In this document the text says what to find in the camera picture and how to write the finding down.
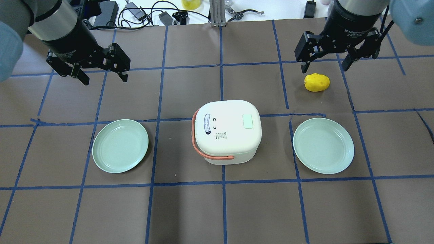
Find aluminium profile post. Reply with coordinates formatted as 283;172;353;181
209;0;226;27

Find small black charger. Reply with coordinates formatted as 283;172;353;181
158;11;174;26

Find black power adapter brick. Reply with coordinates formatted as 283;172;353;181
93;1;118;26

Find black box top right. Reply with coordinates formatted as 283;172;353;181
303;0;316;19

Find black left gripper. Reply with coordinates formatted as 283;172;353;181
42;20;131;85

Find yellow lemon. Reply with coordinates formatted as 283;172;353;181
304;74;331;92

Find white rice cooker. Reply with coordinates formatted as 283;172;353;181
191;100;262;165

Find right green plate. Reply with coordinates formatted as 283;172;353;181
293;118;355;175

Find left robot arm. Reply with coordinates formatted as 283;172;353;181
0;0;131;85

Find black cable bundle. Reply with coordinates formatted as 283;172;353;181
117;0;210;30

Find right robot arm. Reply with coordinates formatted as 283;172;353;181
294;0;434;74

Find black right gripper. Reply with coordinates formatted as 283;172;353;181
294;2;382;74

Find green plate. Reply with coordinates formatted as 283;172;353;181
92;119;149;174
293;118;355;175

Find left green plate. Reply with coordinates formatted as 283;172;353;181
92;119;149;174

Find yellow tape roll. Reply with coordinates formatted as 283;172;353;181
181;0;202;11

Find metal pliers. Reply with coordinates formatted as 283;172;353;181
225;6;264;22

